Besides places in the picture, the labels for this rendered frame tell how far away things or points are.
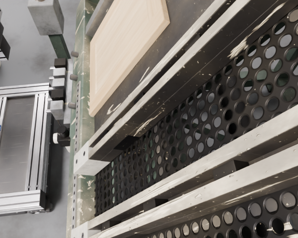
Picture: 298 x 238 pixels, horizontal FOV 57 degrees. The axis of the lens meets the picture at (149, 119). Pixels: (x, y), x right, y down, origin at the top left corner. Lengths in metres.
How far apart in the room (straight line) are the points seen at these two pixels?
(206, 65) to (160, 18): 0.28
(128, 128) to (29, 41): 2.17
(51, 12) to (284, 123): 1.28
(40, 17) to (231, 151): 1.27
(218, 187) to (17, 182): 1.52
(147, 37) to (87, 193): 0.51
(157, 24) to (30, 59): 1.94
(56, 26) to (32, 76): 1.00
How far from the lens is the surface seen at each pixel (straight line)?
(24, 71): 2.52
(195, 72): 0.51
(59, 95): 1.28
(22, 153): 1.86
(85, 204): 0.91
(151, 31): 0.76
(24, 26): 2.91
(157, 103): 0.57
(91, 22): 1.26
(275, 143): 0.35
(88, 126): 1.02
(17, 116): 2.00
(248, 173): 0.35
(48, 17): 1.49
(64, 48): 1.67
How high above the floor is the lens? 1.76
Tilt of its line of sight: 60 degrees down
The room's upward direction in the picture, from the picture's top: straight up
